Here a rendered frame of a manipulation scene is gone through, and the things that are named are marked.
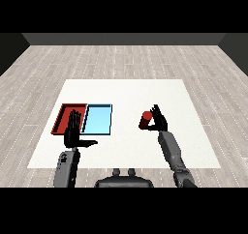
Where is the dark grey robot body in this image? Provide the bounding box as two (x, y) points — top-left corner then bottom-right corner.
(94, 168), (155, 189)

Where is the small red can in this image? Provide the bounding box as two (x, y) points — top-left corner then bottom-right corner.
(139, 110), (154, 131)

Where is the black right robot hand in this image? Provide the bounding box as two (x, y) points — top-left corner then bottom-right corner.
(146, 103), (169, 132)

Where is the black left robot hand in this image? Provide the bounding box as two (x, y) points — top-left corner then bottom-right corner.
(63, 109), (99, 149)

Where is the light blue shallow open box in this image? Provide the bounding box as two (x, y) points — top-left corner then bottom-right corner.
(79, 103), (113, 136)

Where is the red shallow open box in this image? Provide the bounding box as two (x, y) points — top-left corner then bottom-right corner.
(50, 102), (88, 135)

